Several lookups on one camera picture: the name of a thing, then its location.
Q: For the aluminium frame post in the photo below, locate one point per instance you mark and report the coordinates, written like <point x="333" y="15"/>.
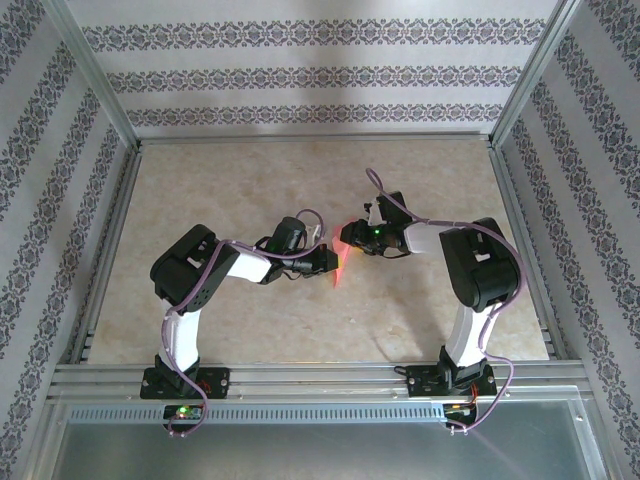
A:
<point x="95" y="75"/>
<point x="532" y="75"/>

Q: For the aluminium mounting rail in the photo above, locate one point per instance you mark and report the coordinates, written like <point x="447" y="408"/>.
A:
<point x="310" y="380"/>

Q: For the pink paper sheet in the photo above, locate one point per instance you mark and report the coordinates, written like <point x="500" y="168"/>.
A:
<point x="339" y="280"/>

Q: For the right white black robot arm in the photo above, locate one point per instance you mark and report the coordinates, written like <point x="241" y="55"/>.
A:
<point x="467" y="330"/>

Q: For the aluminium table edge rail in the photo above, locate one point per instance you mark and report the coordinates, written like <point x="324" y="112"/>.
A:
<point x="310" y="137"/>
<point x="107" y="250"/>
<point x="527" y="250"/>

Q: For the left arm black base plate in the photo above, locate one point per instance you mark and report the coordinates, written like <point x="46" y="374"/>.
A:
<point x="215" y="382"/>

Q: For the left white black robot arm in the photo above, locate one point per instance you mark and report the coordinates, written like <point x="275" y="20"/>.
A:
<point x="180" y="335"/>

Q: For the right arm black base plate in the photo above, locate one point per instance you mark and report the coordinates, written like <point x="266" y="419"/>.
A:
<point x="420" y="382"/>

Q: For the circuit board with green light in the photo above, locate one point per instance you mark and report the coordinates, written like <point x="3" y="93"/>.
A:
<point x="182" y="412"/>

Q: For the circuit board with yellow light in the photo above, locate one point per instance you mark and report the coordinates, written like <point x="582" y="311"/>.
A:
<point x="460" y="410"/>

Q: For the grey metal sheet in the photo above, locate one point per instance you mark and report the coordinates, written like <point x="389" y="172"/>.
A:
<point x="320" y="450"/>

